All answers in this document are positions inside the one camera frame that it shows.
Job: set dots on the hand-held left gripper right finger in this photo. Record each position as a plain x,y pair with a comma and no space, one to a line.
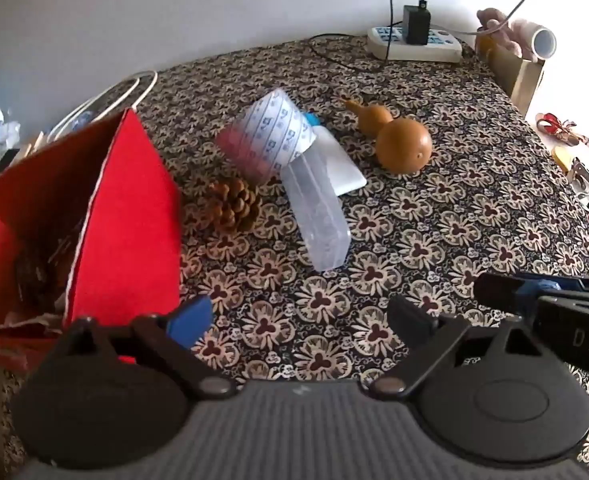
413,321

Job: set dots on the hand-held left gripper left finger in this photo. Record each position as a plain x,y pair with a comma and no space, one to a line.
192,319

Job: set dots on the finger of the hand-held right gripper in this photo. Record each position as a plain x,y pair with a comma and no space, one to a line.
499,294

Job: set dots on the brown pine cone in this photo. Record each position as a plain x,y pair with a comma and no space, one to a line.
234,204

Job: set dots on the red cardboard box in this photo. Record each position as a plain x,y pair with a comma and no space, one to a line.
124,210

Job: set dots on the clear plastic bottle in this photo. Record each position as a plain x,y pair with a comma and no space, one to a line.
319,215

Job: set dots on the brown gourd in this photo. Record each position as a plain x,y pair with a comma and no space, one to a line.
403,146

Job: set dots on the printed paper cup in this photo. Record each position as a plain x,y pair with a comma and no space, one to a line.
269,125

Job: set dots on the floral patterned tablecloth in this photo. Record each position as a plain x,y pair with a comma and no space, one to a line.
474,220

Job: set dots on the yellow round object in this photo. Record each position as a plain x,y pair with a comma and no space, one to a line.
563,159

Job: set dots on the white bottle with blue cap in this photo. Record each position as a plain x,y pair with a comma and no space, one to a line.
343,167

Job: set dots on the tan wooden box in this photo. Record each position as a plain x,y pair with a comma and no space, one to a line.
516,77

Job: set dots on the white power strip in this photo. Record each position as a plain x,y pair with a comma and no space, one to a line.
442,49

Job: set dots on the white tube roll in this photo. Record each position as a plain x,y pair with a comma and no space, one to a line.
541,40

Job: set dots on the white crumpled tissue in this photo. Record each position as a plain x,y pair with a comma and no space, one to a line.
9,132

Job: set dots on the pink plush toy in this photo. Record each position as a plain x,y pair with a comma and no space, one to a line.
496,17

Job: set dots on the black charger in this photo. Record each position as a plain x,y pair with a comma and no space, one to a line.
417,25

